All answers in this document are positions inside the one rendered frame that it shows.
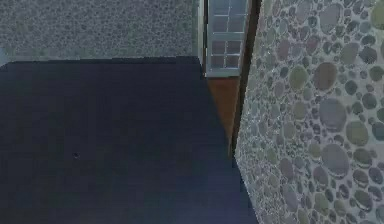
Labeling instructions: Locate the grey paned room door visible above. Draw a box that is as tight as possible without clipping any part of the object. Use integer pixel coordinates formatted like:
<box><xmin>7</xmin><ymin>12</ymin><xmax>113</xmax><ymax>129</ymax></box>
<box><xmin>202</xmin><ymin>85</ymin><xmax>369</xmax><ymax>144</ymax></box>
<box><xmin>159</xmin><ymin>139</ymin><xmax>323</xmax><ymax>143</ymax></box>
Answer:
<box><xmin>203</xmin><ymin>0</ymin><xmax>250</xmax><ymax>78</ymax></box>

